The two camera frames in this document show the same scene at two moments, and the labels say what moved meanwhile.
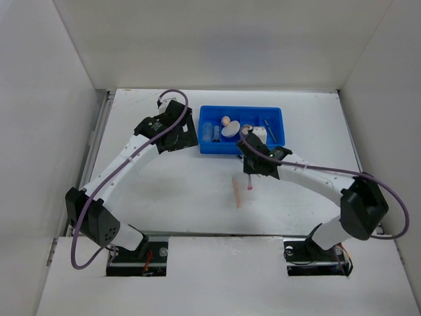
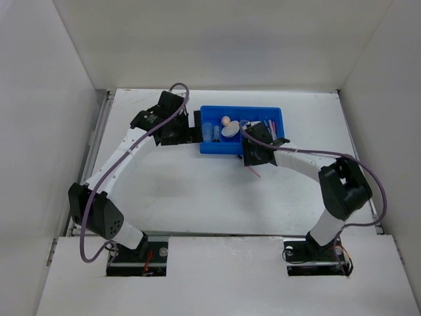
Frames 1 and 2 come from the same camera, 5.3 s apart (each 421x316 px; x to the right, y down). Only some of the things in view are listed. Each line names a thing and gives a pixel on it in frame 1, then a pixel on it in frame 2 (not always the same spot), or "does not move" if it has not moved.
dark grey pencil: (270, 130) does not move
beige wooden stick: (237, 193) -> (272, 133)
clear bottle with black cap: (216, 133) does not move
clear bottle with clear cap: (207, 132) does not move
